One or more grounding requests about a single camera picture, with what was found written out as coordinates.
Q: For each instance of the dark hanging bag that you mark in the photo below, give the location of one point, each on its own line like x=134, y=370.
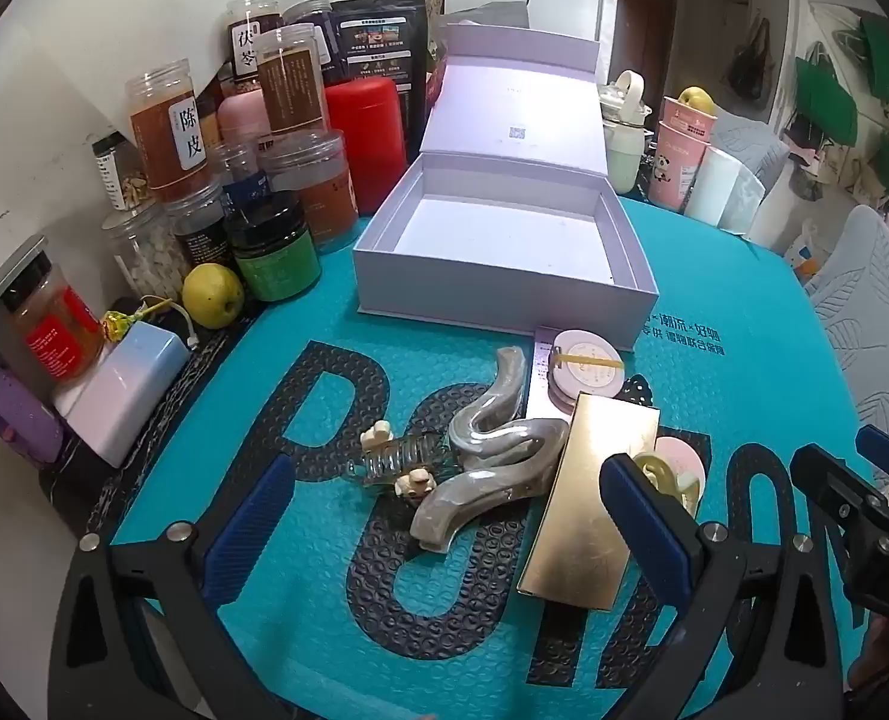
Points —
x=750, y=64

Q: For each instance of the black polka dot scrunchie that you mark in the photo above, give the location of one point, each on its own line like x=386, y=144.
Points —
x=637, y=392

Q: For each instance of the dark purple jar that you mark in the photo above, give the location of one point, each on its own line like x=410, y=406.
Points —
x=309, y=22

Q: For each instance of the yellow charm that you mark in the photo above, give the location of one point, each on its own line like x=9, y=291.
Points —
x=118, y=324

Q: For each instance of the dark jar green label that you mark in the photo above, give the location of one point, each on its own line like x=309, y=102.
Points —
x=276, y=255

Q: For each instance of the clear jar white pieces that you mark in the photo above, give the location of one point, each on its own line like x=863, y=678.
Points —
x=148, y=255

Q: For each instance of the pale yellow hair claw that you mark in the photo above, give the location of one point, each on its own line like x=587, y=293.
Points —
x=651, y=465

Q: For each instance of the lilac rectangular cosmetics box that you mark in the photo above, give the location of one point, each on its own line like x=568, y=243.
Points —
x=542, y=390

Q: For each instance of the clear hair claw cream charms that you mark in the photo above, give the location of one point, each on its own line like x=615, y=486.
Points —
x=396, y=457

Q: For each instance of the lilac round compact yellow band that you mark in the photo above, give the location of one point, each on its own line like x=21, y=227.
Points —
x=587, y=367

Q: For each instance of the purple device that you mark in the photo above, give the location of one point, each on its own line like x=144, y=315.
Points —
x=9, y=405

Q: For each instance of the pink cylinder bottle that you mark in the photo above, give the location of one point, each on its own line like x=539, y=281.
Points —
x=242, y=116

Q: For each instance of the amber jar white label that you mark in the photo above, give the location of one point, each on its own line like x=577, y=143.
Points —
x=167, y=135

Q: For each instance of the clear jar brown label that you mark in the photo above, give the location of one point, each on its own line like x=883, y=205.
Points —
x=291, y=82

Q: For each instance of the mint bottle cream lid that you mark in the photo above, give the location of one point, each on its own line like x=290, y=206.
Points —
x=624, y=150

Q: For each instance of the grey embossed sofa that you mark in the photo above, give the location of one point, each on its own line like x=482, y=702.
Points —
x=872, y=300

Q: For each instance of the red canister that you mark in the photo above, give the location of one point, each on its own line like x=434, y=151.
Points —
x=366, y=142

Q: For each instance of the gold rectangular box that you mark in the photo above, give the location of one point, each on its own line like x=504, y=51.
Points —
x=594, y=495

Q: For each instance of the brown wooden door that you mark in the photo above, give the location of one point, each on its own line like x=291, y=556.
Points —
x=643, y=37

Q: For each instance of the yellow-green apple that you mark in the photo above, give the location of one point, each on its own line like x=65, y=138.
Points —
x=212, y=296

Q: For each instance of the white paper sheet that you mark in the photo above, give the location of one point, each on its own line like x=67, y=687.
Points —
x=189, y=15

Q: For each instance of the white paper roll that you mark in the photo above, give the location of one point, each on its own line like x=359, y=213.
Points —
x=718, y=191

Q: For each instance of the small spice bottle black cap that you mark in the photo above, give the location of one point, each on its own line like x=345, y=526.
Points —
x=118, y=176

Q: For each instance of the white plastic bag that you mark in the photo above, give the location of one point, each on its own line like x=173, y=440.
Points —
x=804, y=251

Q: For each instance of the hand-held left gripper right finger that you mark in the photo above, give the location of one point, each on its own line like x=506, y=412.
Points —
x=639, y=517

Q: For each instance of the yellow pear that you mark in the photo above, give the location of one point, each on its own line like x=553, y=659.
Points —
x=693, y=100

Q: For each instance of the clear jar dark contents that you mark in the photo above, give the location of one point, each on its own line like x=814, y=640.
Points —
x=201, y=229

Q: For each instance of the wide clear jar brown contents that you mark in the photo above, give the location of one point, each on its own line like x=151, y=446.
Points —
x=317, y=187

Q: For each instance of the pink round compact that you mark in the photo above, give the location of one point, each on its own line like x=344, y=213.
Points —
x=688, y=465

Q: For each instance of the dark brown jar white label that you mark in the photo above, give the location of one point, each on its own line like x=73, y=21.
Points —
x=249, y=37

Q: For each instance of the orange bottle red label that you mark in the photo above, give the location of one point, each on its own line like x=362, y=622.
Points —
x=54, y=330

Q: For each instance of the pink panda paper cups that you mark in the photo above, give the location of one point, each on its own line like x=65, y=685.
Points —
x=681, y=157

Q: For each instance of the grey wavy hair claw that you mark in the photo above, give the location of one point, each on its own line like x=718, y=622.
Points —
x=489, y=450

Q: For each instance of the teal printed bubble mat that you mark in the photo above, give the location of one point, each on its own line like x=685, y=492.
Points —
x=279, y=360

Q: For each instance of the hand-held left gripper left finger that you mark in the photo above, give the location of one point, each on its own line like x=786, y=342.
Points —
x=253, y=525

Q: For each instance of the lilac gift box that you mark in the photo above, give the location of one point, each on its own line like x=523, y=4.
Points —
x=504, y=240

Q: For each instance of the black foil pouch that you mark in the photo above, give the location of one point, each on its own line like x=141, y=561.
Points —
x=381, y=45

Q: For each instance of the white power bank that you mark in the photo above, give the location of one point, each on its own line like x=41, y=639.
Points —
x=129, y=390

